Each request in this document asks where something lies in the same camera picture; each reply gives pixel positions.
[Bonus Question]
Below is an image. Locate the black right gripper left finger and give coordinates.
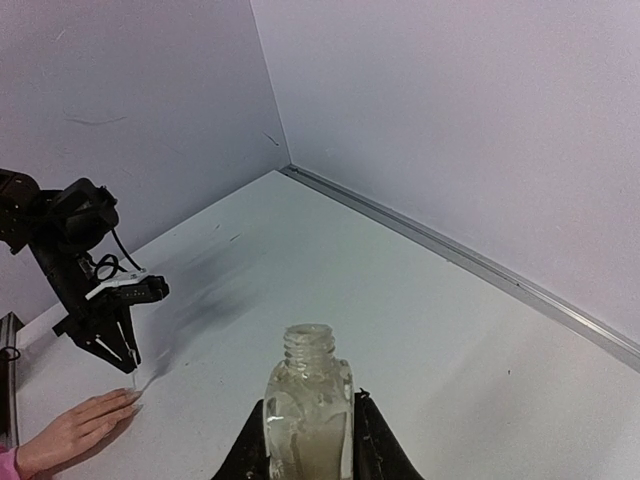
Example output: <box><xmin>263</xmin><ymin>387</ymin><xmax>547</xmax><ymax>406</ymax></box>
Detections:
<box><xmin>214</xmin><ymin>400</ymin><xmax>269</xmax><ymax>480</ymax></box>

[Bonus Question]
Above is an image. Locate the pink sleeve cloth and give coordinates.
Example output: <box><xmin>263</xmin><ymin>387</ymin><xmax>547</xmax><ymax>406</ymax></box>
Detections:
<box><xmin>0</xmin><ymin>446</ymin><xmax>21</xmax><ymax>480</ymax></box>

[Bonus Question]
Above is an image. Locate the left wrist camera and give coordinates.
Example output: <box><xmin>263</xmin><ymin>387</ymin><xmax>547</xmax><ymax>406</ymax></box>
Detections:
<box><xmin>85</xmin><ymin>269</ymin><xmax>169</xmax><ymax>305</ymax></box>

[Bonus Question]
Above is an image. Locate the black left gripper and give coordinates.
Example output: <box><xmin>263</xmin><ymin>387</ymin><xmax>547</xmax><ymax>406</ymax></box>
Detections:
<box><xmin>49</xmin><ymin>254</ymin><xmax>141</xmax><ymax>374</ymax></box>

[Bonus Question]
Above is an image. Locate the aluminium table edge rail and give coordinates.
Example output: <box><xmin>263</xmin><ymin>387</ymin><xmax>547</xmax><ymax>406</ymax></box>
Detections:
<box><xmin>280</xmin><ymin>164</ymin><xmax>639</xmax><ymax>371</ymax></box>

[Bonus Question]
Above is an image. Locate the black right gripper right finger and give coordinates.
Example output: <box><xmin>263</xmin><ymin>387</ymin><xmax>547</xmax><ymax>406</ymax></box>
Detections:
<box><xmin>353</xmin><ymin>390</ymin><xmax>424</xmax><ymax>480</ymax></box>

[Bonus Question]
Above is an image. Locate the clear nail polish bottle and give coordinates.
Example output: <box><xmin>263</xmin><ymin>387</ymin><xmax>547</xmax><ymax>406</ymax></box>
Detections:
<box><xmin>263</xmin><ymin>324</ymin><xmax>355</xmax><ymax>479</ymax></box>

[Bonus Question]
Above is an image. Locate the mannequin hand with nails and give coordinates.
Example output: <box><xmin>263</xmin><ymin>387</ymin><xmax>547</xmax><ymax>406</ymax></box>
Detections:
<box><xmin>15</xmin><ymin>389</ymin><xmax>142</xmax><ymax>479</ymax></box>

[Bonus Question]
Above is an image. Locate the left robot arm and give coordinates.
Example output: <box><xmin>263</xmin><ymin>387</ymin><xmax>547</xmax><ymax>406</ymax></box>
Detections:
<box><xmin>1</xmin><ymin>169</ymin><xmax>140</xmax><ymax>374</ymax></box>

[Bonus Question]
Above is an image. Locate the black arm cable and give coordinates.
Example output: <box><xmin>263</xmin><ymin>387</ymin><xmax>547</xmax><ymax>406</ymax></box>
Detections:
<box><xmin>92</xmin><ymin>225</ymin><xmax>141</xmax><ymax>284</ymax></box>

